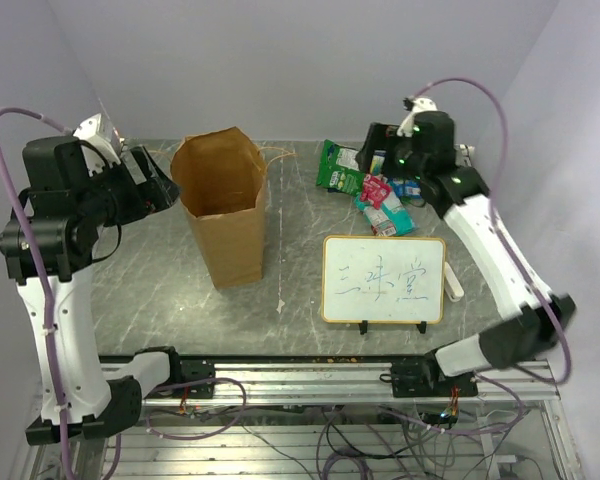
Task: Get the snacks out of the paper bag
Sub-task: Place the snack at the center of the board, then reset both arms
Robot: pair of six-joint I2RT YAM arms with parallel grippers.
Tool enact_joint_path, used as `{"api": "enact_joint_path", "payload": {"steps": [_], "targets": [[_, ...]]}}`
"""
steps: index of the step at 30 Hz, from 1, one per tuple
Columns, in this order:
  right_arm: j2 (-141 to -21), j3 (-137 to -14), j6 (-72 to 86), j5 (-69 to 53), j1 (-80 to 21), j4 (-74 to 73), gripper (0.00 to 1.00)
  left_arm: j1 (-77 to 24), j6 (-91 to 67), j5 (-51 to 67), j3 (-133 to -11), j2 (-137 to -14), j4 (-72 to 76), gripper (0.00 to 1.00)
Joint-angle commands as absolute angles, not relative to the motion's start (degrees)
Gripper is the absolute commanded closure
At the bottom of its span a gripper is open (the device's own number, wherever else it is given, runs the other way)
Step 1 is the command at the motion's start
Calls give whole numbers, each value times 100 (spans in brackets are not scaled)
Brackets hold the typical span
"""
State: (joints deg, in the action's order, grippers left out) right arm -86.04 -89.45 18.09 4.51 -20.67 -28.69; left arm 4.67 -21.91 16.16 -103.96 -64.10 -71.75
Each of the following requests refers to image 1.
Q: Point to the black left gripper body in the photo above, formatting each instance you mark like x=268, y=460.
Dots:
x=131, y=200

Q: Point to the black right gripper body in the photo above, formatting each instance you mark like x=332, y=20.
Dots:
x=400, y=162

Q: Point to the yellow green snack packet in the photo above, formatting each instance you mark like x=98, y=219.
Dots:
x=345, y=175

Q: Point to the red snack packet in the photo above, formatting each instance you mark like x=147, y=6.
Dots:
x=375, y=190

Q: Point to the green POES snack packet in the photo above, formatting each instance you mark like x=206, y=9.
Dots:
x=390, y=219

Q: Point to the green Chiuba chips bag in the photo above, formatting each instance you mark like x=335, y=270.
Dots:
x=323, y=164

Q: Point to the brown paper bag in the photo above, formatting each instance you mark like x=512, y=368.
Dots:
x=223, y=189

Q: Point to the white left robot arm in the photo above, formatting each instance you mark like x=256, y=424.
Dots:
x=75, y=189

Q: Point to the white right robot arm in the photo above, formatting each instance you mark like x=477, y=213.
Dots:
x=533, y=317

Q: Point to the white dry-erase board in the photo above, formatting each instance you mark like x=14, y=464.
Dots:
x=388, y=280

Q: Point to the white marker pen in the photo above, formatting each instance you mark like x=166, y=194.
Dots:
x=452, y=286

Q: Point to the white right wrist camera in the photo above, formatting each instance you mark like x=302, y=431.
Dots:
x=414, y=106

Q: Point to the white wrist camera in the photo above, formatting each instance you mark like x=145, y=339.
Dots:
x=414, y=106
x=98, y=131

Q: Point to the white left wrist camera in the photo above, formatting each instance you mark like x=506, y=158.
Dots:
x=98, y=131

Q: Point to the aluminium mounting rail frame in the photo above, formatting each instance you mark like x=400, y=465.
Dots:
x=314, y=417

